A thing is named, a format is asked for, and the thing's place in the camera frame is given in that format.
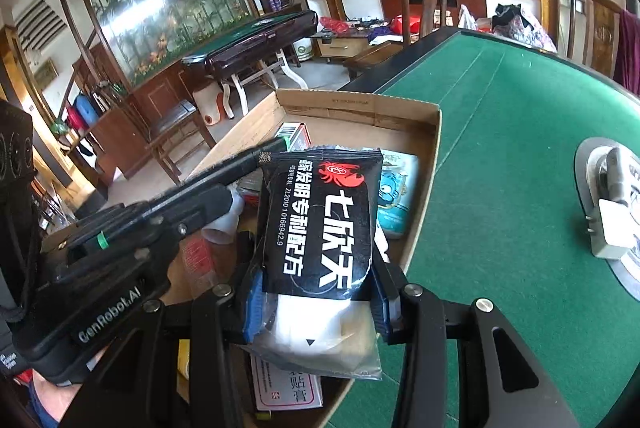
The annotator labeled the small framed picture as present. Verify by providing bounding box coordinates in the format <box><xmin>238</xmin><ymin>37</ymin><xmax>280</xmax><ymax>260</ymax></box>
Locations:
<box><xmin>32</xmin><ymin>58</ymin><xmax>60</xmax><ymax>90</ymax></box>

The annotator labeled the white wall vent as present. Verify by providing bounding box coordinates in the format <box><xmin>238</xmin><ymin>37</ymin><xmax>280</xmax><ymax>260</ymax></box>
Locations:
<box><xmin>14</xmin><ymin>0</ymin><xmax>68</xmax><ymax>49</ymax></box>

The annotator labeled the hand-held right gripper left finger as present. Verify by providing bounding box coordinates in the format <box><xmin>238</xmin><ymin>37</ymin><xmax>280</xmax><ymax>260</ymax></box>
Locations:
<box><xmin>62</xmin><ymin>271</ymin><xmax>266</xmax><ymax>428</ymax></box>

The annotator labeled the yellow round jar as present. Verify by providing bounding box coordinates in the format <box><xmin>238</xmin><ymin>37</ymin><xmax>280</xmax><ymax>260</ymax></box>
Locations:
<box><xmin>177</xmin><ymin>340</ymin><xmax>192</xmax><ymax>379</ymax></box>

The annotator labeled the pile of clothes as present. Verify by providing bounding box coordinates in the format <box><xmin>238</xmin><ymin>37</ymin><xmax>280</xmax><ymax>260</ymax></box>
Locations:
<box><xmin>490</xmin><ymin>2</ymin><xmax>558</xmax><ymax>54</ymax></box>

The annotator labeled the cardboard box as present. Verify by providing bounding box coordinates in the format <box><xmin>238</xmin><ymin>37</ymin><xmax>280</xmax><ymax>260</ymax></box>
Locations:
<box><xmin>165</xmin><ymin>88</ymin><xmax>443</xmax><ymax>428</ymax></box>

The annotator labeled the person's left hand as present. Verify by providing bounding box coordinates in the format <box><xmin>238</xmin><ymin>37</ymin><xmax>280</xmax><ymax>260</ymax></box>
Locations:
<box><xmin>27</xmin><ymin>343</ymin><xmax>113</xmax><ymax>426</ymax></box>

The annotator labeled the round table control panel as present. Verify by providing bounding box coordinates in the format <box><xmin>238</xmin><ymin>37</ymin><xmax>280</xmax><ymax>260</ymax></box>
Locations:
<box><xmin>574</xmin><ymin>137</ymin><xmax>640</xmax><ymax>296</ymax></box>

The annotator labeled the grey tube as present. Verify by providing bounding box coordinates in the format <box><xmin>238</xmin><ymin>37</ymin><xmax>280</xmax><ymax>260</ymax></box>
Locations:
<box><xmin>597</xmin><ymin>145</ymin><xmax>633</xmax><ymax>209</ymax></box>

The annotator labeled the wooden sideboard cabinet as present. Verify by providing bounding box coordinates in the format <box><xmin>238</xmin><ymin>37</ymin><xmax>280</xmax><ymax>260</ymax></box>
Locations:
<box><xmin>90</xmin><ymin>58</ymin><xmax>211</xmax><ymax>181</ymax></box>

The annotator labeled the carved back wooden chair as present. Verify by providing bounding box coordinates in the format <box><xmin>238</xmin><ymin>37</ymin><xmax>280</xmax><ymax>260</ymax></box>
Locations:
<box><xmin>562</xmin><ymin>0</ymin><xmax>626</xmax><ymax>79</ymax></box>

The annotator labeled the low wooden coffee table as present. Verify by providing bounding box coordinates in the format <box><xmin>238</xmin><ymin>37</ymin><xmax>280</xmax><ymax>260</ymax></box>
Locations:
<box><xmin>310</xmin><ymin>21</ymin><xmax>401</xmax><ymax>59</ymax></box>

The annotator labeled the purple cloth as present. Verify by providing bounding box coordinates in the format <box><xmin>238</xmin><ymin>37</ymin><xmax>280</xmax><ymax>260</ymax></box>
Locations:
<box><xmin>612</xmin><ymin>8</ymin><xmax>640</xmax><ymax>96</ymax></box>

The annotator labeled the white orange bag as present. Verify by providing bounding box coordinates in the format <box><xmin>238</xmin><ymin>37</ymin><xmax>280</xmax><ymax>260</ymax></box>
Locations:
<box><xmin>192</xmin><ymin>78</ymin><xmax>226</xmax><ymax>126</ymax></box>

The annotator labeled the white bucket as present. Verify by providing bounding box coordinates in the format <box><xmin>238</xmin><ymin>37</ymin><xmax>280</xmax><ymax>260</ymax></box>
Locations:
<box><xmin>292</xmin><ymin>37</ymin><xmax>316</xmax><ymax>62</ymax></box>

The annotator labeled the folding green mahjong table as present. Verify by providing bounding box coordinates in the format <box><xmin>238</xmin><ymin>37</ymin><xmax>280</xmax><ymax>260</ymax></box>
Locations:
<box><xmin>181</xmin><ymin>10</ymin><xmax>320</xmax><ymax>119</ymax></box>

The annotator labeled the silver red carton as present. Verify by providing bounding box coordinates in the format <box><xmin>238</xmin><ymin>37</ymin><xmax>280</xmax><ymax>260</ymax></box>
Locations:
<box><xmin>272</xmin><ymin>122</ymin><xmax>312</xmax><ymax>154</ymax></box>

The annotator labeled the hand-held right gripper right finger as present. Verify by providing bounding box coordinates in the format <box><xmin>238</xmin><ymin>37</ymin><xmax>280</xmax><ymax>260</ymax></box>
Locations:
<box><xmin>370</xmin><ymin>258</ymin><xmax>583</xmax><ymax>428</ymax></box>

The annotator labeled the white red print box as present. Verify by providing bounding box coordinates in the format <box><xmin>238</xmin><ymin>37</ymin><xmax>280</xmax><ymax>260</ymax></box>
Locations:
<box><xmin>250</xmin><ymin>353</ymin><xmax>325</xmax><ymax>414</ymax></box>

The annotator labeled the black white packet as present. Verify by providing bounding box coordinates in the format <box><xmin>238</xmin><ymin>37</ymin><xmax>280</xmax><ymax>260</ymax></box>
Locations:
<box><xmin>242</xmin><ymin>147</ymin><xmax>385</xmax><ymax>381</ymax></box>

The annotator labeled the blue bag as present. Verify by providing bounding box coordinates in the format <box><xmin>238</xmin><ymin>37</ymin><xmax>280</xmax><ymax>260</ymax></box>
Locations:
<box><xmin>74</xmin><ymin>94</ymin><xmax>103</xmax><ymax>124</ymax></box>

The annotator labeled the teal tissue pack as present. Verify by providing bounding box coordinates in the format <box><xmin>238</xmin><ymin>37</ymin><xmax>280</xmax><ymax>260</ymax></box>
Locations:
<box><xmin>375</xmin><ymin>151</ymin><xmax>420</xmax><ymax>239</ymax></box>

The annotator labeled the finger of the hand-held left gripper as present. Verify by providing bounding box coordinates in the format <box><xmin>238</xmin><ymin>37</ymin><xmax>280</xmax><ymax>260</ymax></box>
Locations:
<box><xmin>170</xmin><ymin>185</ymin><xmax>235</xmax><ymax>240</ymax></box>
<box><xmin>162</xmin><ymin>148</ymin><xmax>274</xmax><ymax>211</ymax></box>

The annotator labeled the white charger plug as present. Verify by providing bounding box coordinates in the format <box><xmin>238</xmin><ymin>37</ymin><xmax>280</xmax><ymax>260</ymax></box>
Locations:
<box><xmin>590</xmin><ymin>198</ymin><xmax>638</xmax><ymax>261</ymax></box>

